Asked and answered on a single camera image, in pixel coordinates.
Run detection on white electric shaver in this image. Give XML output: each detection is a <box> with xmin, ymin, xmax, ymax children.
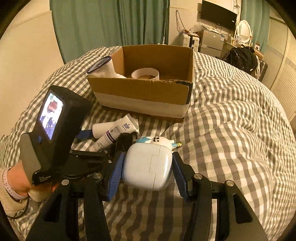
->
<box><xmin>92</xmin><ymin>118</ymin><xmax>121</xmax><ymax>139</ymax></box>

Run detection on dark transparent plastic bottle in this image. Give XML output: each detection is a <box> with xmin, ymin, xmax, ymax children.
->
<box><xmin>113</xmin><ymin>133</ymin><xmax>134</xmax><ymax>161</ymax></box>

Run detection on white cosmetic tube purple label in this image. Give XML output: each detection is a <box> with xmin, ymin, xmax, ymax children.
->
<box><xmin>89</xmin><ymin>114</ymin><xmax>139</xmax><ymax>152</ymax></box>

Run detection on white rounded square case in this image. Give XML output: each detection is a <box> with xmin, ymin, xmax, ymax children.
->
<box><xmin>122</xmin><ymin>143</ymin><xmax>173</xmax><ymax>191</ymax></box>

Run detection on white tape roll ring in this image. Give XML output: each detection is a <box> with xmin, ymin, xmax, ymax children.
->
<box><xmin>130</xmin><ymin>67</ymin><xmax>160</xmax><ymax>81</ymax></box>

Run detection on person's left hand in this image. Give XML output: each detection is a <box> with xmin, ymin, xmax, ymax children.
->
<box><xmin>5</xmin><ymin>160</ymin><xmax>59</xmax><ymax>202</ymax></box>

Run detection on white cylinder dark lid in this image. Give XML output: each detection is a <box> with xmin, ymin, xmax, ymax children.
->
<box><xmin>86</xmin><ymin>56</ymin><xmax>125</xmax><ymax>78</ymax></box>

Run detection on white plush panda toy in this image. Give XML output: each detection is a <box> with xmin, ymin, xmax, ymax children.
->
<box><xmin>136</xmin><ymin>136</ymin><xmax>182</xmax><ymax>150</ymax></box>

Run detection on grey checkered duvet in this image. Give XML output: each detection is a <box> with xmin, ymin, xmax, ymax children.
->
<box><xmin>0</xmin><ymin>46</ymin><xmax>296</xmax><ymax>241</ymax></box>

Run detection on brown cardboard box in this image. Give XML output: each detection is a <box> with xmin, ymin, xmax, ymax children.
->
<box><xmin>87</xmin><ymin>45</ymin><xmax>194</xmax><ymax>119</ymax></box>

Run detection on white suitcase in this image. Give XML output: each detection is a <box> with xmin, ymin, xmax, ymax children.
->
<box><xmin>182</xmin><ymin>34</ymin><xmax>200</xmax><ymax>52</ymax></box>

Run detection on white louvered wardrobe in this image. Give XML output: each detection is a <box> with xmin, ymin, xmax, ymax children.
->
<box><xmin>262</xmin><ymin>17</ymin><xmax>295</xmax><ymax>121</ymax></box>

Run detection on small grey refrigerator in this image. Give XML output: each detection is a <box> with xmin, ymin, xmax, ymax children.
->
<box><xmin>199</xmin><ymin>30</ymin><xmax>224</xmax><ymax>57</ymax></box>

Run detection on black clothes on chair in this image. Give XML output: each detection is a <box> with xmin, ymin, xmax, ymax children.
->
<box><xmin>222</xmin><ymin>47</ymin><xmax>258</xmax><ymax>75</ymax></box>

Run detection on white oval mirror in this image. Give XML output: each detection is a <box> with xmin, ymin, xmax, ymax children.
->
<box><xmin>234</xmin><ymin>20</ymin><xmax>253</xmax><ymax>46</ymax></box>

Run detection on green curtain right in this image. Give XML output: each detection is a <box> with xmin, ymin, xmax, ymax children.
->
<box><xmin>241</xmin><ymin>0</ymin><xmax>270</xmax><ymax>53</ymax></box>

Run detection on black wall television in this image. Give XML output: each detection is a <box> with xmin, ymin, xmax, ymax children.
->
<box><xmin>200</xmin><ymin>1</ymin><xmax>237</xmax><ymax>31</ymax></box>

